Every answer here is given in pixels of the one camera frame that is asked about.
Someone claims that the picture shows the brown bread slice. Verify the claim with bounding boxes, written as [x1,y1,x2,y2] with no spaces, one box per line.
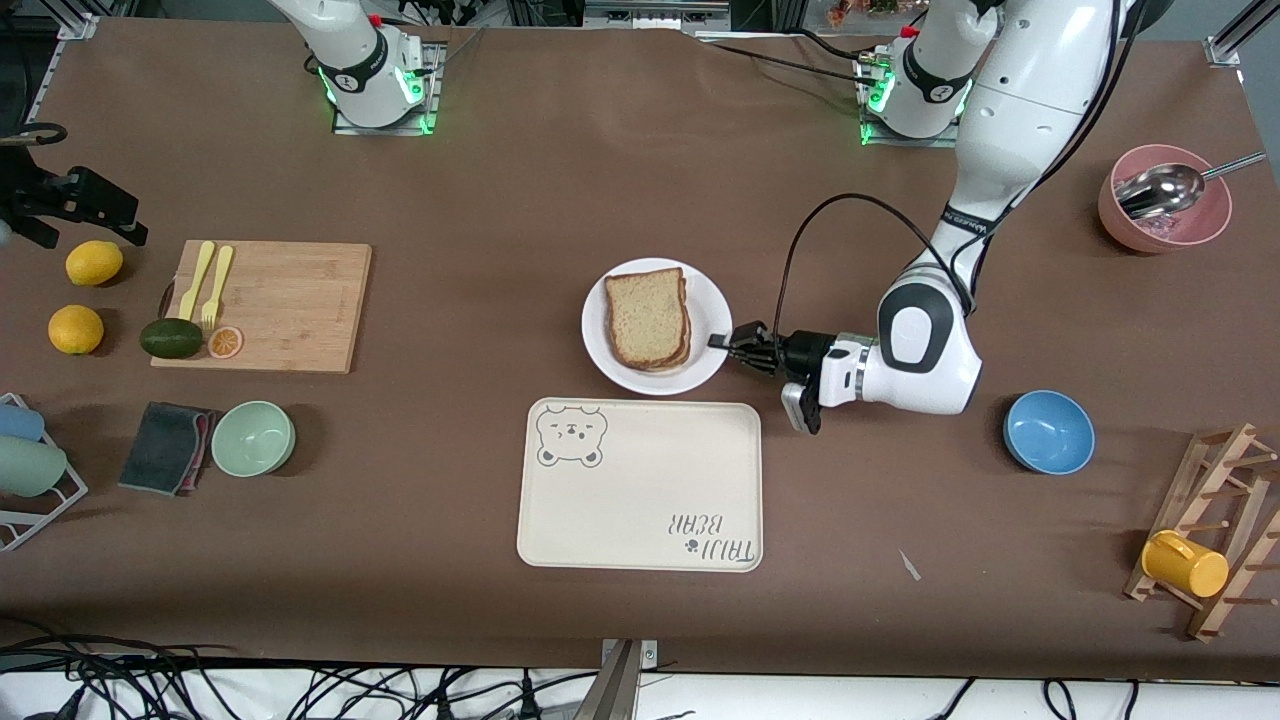
[604,267,691,369]

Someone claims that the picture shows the white round plate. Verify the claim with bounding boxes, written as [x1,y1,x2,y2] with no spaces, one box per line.
[581,258,734,397]

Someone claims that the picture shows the sandwich base bread slice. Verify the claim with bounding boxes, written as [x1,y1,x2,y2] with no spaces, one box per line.
[625,272,694,374]

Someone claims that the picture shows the yellow lemon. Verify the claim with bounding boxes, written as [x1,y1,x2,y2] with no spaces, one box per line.
[65,240,125,288]
[48,304,105,356]

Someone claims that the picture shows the yellow plastic knife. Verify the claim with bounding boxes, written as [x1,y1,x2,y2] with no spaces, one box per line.
[178,240,217,323]

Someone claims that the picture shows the yellow plastic fork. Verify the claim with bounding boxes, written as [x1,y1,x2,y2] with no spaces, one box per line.
[201,245,235,331]

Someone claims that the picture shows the green avocado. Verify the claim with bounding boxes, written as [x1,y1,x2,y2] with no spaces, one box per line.
[139,317,204,360]

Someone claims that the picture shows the cream bear print tray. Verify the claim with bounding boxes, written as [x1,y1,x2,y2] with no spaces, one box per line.
[516,398,764,573]

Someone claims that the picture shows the bamboo cutting board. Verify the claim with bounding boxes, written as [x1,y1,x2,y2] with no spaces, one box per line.
[150,240,373,375]

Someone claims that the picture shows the folded grey cloth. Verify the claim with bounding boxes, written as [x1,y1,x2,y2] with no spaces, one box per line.
[117,401,218,498]

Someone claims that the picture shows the blue bowl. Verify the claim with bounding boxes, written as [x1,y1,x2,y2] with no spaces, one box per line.
[1003,389,1097,476]

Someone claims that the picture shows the light blue cup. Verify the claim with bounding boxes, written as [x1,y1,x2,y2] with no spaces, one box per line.
[0,402,47,443]

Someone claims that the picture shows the mint green bowl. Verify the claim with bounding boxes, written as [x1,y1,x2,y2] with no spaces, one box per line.
[210,400,297,478]

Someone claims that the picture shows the sage green cup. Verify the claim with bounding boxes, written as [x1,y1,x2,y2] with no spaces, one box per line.
[0,436,69,498]

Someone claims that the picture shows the pink bowl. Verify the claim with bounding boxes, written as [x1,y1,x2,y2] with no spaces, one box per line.
[1098,144,1233,254]

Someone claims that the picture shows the clear ice pieces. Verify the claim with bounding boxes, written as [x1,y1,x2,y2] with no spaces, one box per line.
[1130,210,1203,242]

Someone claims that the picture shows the metal scoop spoon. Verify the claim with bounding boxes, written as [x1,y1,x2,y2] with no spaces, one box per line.
[1115,152,1267,221]

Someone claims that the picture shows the wooden cup rack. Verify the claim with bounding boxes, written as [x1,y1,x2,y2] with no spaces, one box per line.
[1123,422,1280,643]

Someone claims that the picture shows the yellow mug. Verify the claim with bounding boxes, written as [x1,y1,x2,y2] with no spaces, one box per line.
[1141,530,1230,599]

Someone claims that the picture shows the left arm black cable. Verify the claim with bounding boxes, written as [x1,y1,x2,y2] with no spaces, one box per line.
[774,194,977,347]

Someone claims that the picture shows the aluminium frame post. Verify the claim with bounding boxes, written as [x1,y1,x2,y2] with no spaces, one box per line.
[30,0,101,41]
[1205,0,1280,69]

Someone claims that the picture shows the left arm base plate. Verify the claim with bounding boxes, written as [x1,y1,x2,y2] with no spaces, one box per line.
[858,50,966,149]

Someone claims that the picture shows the black base power cable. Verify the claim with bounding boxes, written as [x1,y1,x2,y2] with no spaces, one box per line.
[695,30,886,86]

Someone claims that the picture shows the white wire rack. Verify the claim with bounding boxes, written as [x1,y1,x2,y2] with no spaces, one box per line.
[0,392,89,553]

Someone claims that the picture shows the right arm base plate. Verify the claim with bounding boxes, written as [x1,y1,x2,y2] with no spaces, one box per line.
[333,40,446,136]

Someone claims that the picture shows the metal table edge bracket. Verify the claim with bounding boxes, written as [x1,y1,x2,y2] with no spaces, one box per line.
[598,638,661,720]

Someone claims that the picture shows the tangled black floor cables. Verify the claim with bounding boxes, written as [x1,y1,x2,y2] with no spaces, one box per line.
[0,615,601,720]

